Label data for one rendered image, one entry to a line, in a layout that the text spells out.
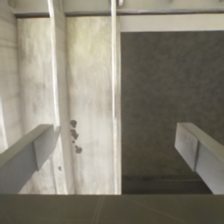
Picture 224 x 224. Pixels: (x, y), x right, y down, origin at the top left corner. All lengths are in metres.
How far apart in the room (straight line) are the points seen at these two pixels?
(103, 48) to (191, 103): 1.41
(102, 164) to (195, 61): 1.39
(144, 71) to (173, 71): 0.25
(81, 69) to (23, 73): 0.10
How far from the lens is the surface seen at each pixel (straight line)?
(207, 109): 1.69
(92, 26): 0.30
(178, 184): 1.26
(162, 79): 1.53
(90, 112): 0.28
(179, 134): 0.16
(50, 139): 0.16
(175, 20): 0.32
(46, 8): 0.34
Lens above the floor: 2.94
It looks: 74 degrees down
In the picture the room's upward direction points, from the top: 175 degrees counter-clockwise
